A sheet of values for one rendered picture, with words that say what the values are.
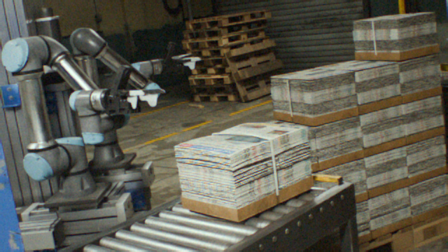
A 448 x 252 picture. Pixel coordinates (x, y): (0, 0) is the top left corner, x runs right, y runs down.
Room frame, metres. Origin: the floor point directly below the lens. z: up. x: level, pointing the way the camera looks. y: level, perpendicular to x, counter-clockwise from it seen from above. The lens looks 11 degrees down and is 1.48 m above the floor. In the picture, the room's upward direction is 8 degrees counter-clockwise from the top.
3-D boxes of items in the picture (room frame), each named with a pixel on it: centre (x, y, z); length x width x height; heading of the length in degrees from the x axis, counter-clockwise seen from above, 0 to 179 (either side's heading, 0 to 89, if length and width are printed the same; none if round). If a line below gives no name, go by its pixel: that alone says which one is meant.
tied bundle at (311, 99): (3.16, -0.47, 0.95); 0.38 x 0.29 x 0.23; 26
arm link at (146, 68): (3.10, 0.39, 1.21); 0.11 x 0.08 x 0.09; 110
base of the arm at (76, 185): (2.39, 0.63, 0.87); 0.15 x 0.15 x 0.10
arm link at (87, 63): (3.01, 0.63, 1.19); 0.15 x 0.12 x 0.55; 20
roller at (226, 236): (1.86, 0.15, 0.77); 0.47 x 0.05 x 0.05; 47
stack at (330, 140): (3.10, -0.35, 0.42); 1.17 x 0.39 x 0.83; 116
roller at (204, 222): (1.91, 0.10, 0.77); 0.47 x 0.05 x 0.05; 47
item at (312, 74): (3.16, -0.48, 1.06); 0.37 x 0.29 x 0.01; 26
